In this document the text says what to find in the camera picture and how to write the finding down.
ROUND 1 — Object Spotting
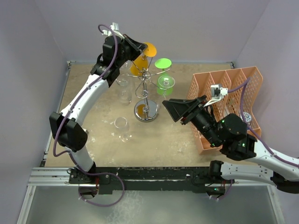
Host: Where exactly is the blue patterned round item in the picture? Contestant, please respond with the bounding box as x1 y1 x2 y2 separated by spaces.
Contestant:
240 112 252 123

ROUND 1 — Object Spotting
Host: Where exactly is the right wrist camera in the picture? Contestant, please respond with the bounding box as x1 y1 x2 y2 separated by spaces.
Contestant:
204 84 228 107

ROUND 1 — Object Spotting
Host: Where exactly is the green plastic wine glass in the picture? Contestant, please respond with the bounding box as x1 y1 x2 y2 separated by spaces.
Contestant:
155 58 175 97

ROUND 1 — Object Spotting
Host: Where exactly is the black base frame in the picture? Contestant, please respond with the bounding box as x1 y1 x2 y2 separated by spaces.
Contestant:
67 167 229 196

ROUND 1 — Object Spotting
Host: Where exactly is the orange plastic file organizer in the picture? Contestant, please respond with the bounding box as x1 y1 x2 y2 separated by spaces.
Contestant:
186 66 264 155

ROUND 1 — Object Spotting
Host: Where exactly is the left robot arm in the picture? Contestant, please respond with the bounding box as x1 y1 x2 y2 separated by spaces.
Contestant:
49 35 147 183

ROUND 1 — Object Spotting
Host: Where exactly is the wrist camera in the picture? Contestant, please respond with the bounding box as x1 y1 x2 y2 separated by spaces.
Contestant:
102 22 124 39
204 84 228 107

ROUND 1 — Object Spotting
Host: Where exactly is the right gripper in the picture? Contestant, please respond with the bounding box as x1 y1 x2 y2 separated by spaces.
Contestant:
162 94 222 147

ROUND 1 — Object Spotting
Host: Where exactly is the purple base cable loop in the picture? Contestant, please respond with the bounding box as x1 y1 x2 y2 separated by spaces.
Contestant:
78 173 127 208

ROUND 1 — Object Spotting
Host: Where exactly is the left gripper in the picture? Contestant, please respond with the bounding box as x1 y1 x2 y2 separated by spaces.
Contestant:
115 34 146 67

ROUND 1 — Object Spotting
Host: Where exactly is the chrome wine glass rack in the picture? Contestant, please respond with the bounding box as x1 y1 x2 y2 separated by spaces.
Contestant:
125 60 166 122

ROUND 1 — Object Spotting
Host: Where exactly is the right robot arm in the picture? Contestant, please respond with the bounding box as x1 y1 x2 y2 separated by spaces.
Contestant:
162 96 299 194

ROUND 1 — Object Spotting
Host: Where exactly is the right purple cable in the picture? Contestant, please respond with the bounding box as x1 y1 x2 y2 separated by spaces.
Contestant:
228 77 299 168

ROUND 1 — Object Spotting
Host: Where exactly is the orange plastic wine glass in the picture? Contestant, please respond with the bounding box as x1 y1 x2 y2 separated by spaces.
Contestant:
130 42 157 76

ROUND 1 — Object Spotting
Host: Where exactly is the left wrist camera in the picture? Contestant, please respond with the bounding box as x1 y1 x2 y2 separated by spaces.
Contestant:
102 22 124 39

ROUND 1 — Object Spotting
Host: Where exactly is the clear wine glass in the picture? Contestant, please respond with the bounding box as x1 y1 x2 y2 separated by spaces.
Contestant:
116 77 132 105
121 60 132 70
114 117 132 142

